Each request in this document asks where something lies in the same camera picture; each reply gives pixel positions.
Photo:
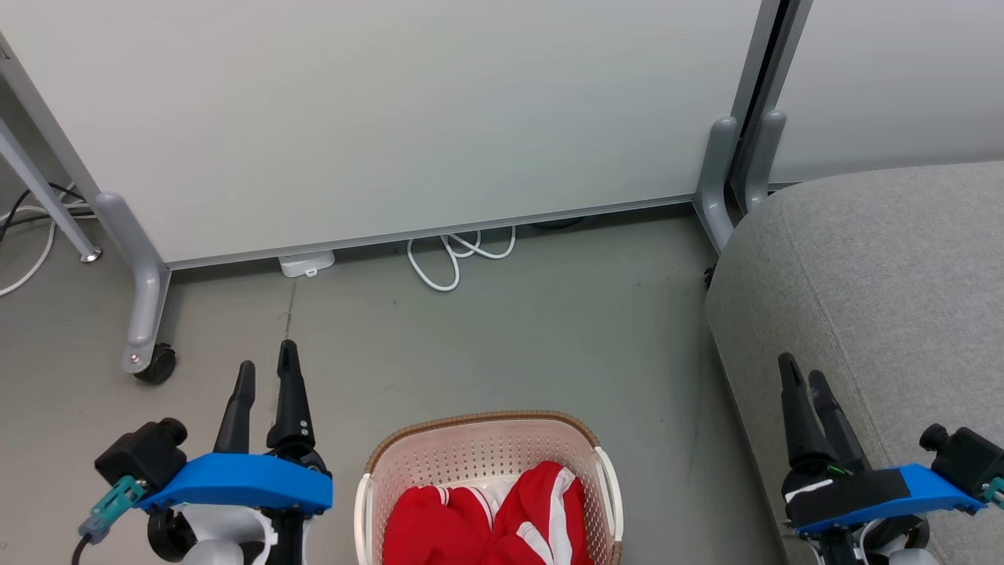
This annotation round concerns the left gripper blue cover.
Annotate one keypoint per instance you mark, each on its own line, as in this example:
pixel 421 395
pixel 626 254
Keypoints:
pixel 235 482

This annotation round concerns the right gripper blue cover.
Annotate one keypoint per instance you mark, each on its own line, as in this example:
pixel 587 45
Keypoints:
pixel 855 494

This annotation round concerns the red and white garment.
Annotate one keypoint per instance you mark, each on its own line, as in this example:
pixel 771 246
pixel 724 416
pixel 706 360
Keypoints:
pixel 439 526

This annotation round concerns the grey fabric sofa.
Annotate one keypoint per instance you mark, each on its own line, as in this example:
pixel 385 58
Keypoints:
pixel 902 275

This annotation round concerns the black caster wheel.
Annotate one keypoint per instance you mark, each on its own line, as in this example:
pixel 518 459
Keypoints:
pixel 158 365

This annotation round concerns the white power adapter box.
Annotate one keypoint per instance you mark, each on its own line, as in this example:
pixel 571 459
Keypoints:
pixel 306 263

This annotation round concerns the long grey partition foot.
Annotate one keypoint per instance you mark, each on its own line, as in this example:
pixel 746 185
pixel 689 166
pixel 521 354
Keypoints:
pixel 145 298

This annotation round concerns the white plastic laundry basket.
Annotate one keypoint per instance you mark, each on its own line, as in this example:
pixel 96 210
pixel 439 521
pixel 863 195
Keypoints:
pixel 471 451

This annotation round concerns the grey metal table leg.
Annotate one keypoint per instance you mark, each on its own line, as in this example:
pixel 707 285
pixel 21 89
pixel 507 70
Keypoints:
pixel 47 196

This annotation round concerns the large white partition panel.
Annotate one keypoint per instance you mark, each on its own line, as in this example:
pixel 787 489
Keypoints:
pixel 392 118

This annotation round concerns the narrow white partition panel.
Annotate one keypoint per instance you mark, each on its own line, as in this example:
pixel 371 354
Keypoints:
pixel 902 78

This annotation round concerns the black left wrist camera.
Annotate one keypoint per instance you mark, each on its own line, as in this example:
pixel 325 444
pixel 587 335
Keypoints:
pixel 141 457

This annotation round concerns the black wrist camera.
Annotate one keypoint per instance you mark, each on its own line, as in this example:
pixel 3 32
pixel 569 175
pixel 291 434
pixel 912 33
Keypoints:
pixel 141 457
pixel 966 459

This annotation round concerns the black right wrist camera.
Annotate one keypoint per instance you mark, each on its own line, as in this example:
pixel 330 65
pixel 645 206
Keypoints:
pixel 966 459

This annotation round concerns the teal left camera connector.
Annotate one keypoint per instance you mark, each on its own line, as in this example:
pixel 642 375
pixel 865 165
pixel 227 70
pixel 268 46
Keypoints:
pixel 110 510

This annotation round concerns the teal camera connector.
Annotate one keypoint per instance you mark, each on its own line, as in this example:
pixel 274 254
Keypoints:
pixel 110 510
pixel 996 490

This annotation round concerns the teal right camera connector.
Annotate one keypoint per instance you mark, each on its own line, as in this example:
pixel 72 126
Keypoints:
pixel 996 490

